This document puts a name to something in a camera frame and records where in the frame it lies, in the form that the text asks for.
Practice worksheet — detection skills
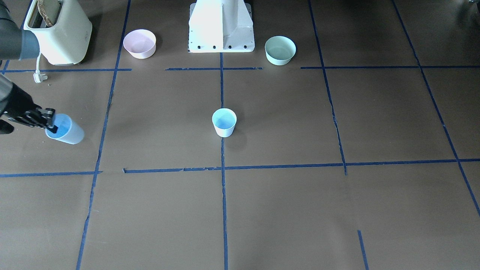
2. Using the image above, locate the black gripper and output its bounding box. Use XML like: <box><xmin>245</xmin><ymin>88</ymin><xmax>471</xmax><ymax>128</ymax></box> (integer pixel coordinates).
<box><xmin>0</xmin><ymin>83</ymin><xmax>58</xmax><ymax>134</ymax></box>

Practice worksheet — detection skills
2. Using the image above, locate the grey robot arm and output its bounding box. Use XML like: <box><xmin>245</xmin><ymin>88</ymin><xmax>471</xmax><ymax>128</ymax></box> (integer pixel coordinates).
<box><xmin>0</xmin><ymin>0</ymin><xmax>58</xmax><ymax>134</ymax></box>

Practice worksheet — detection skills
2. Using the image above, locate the cream white toaster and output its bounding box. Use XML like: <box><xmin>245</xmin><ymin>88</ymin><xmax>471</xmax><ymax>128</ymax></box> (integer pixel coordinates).
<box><xmin>23</xmin><ymin>0</ymin><xmax>92</xmax><ymax>66</ymax></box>

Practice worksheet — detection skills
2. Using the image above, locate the toast slice in toaster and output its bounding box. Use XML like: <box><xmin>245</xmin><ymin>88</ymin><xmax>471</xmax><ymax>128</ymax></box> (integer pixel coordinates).
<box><xmin>37</xmin><ymin>0</ymin><xmax>61</xmax><ymax>27</ymax></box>

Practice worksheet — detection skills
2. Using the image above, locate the pink bowl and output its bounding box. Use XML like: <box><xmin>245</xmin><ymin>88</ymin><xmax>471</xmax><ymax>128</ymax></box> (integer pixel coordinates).
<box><xmin>122</xmin><ymin>29</ymin><xmax>157</xmax><ymax>59</ymax></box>

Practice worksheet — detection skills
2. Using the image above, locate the mint green bowl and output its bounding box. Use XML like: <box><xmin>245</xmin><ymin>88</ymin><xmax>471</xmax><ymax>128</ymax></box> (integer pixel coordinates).
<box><xmin>264</xmin><ymin>36</ymin><xmax>297</xmax><ymax>66</ymax></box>

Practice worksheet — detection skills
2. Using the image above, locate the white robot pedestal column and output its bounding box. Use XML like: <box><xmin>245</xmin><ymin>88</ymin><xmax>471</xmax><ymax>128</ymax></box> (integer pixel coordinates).
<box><xmin>187</xmin><ymin>0</ymin><xmax>255</xmax><ymax>53</ymax></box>

